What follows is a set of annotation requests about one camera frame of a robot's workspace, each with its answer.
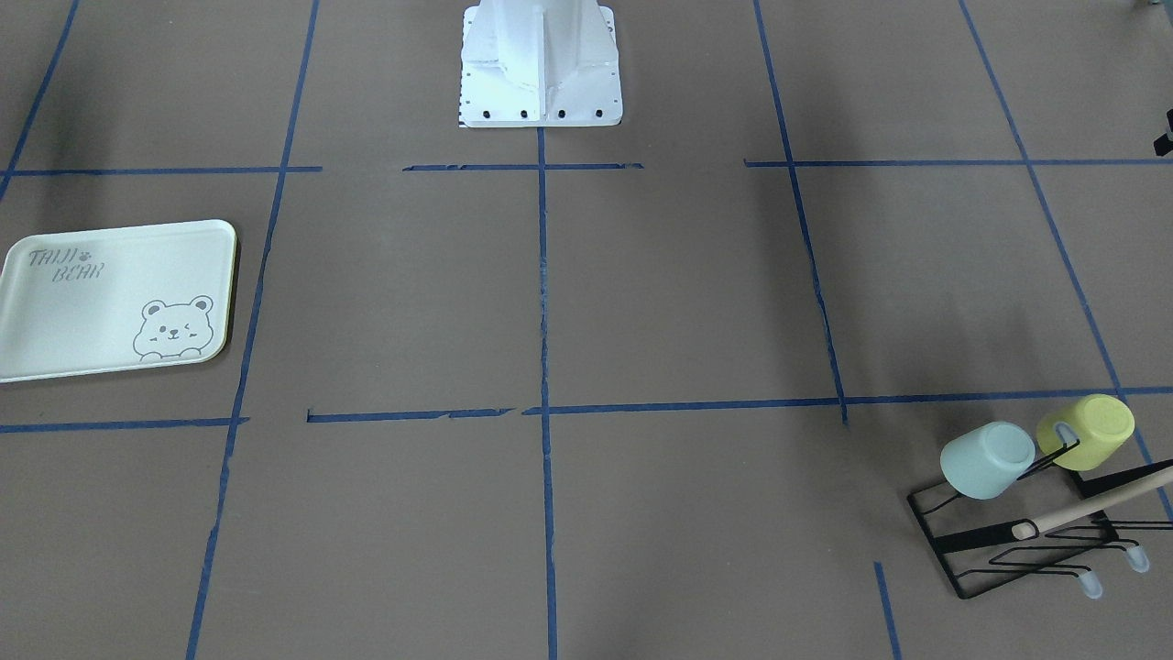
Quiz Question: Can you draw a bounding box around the light green cup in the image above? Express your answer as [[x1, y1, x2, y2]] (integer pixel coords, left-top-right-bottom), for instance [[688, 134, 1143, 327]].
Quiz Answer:
[[940, 421, 1037, 499]]

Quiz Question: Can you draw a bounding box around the cream bear serving tray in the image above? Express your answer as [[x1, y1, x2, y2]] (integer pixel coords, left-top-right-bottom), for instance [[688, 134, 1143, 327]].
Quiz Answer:
[[1, 220, 238, 383]]

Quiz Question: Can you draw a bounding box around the yellow cup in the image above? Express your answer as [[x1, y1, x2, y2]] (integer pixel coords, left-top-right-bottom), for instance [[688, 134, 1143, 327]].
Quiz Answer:
[[1036, 393, 1135, 471]]

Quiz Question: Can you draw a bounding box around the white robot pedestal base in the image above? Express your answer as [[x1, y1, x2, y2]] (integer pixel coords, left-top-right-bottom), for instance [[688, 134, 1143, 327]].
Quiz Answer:
[[457, 1, 624, 128]]

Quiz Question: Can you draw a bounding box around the black wire cup rack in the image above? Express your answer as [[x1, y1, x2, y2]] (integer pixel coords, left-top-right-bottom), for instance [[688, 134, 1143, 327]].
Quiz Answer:
[[906, 460, 1169, 600]]

